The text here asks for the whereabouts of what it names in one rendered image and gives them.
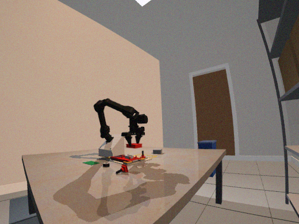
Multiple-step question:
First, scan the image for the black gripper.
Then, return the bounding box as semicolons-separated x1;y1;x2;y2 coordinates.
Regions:
121;124;145;147

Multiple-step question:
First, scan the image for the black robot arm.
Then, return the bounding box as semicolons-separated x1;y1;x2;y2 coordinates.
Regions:
94;99;148;142

